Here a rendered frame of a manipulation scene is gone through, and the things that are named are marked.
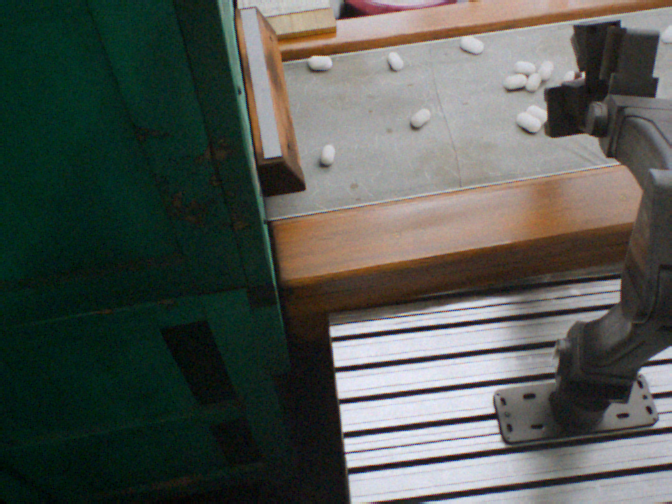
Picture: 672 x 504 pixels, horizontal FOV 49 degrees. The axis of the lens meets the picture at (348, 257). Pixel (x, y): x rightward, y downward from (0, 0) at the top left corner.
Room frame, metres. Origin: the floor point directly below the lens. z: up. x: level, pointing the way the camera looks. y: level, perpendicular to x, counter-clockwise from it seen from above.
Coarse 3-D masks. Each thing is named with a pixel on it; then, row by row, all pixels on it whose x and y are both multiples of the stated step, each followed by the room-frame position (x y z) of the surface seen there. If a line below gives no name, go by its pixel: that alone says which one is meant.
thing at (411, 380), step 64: (384, 320) 0.46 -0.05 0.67; (448, 320) 0.46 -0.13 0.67; (512, 320) 0.46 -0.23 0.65; (576, 320) 0.45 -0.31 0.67; (384, 384) 0.37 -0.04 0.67; (448, 384) 0.36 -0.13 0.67; (512, 384) 0.36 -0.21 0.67; (384, 448) 0.28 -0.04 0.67; (448, 448) 0.28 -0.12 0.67; (512, 448) 0.28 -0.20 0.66; (576, 448) 0.28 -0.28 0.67; (640, 448) 0.27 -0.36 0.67
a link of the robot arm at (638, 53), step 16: (608, 32) 0.65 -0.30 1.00; (624, 32) 0.63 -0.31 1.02; (640, 32) 0.62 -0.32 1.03; (656, 32) 0.62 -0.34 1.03; (608, 48) 0.63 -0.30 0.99; (624, 48) 0.61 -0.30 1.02; (640, 48) 0.61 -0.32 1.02; (656, 48) 0.60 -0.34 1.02; (608, 64) 0.62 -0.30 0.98; (624, 64) 0.60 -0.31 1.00; (640, 64) 0.59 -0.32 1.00; (624, 80) 0.59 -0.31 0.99; (640, 80) 0.58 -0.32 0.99; (656, 80) 0.58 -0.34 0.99; (640, 96) 0.57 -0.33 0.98; (592, 112) 0.54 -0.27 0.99; (592, 128) 0.53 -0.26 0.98
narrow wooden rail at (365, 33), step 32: (512, 0) 0.99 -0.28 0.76; (544, 0) 0.99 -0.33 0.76; (576, 0) 0.99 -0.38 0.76; (608, 0) 0.99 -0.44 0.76; (640, 0) 0.99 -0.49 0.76; (352, 32) 0.93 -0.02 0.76; (384, 32) 0.92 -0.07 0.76; (416, 32) 0.93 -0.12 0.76; (448, 32) 0.93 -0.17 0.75; (480, 32) 0.94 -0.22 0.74
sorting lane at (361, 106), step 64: (384, 64) 0.88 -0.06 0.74; (448, 64) 0.88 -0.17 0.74; (512, 64) 0.87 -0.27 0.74; (576, 64) 0.87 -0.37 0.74; (320, 128) 0.75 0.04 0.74; (384, 128) 0.75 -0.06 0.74; (448, 128) 0.74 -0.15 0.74; (512, 128) 0.74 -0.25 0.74; (320, 192) 0.63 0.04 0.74; (384, 192) 0.63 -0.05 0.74; (448, 192) 0.62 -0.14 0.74
